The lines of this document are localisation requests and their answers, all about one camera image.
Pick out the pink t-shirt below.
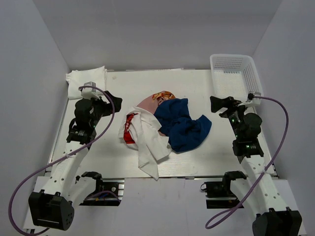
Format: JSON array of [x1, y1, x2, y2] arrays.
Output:
[[137, 90, 176, 114]]

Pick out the white plastic basket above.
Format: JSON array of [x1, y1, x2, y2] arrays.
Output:
[[210, 54, 264, 101]]

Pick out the folded white t-shirt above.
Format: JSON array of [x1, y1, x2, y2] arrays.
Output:
[[65, 66, 107, 100]]

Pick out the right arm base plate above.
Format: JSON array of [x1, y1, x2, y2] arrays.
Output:
[[200, 181, 239, 209]]

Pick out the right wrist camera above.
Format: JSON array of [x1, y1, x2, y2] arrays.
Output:
[[238, 91, 261, 108]]

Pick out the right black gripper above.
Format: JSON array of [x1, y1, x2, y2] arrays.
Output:
[[210, 96, 252, 139]]

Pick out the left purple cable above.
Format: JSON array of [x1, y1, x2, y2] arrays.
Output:
[[8, 86, 122, 234]]

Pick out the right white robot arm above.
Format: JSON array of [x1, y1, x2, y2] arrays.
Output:
[[205, 93, 302, 236]]

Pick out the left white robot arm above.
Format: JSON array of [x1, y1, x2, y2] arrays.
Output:
[[29, 91, 123, 231]]

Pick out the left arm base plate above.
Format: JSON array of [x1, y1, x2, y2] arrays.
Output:
[[80, 179, 125, 207]]

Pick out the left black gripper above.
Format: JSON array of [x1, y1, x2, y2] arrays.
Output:
[[89, 91, 123, 128]]

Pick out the white red-print t-shirt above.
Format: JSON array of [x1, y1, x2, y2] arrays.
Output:
[[118, 107, 172, 180]]

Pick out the blue t-shirt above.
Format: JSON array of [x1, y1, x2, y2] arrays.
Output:
[[154, 98, 212, 153]]

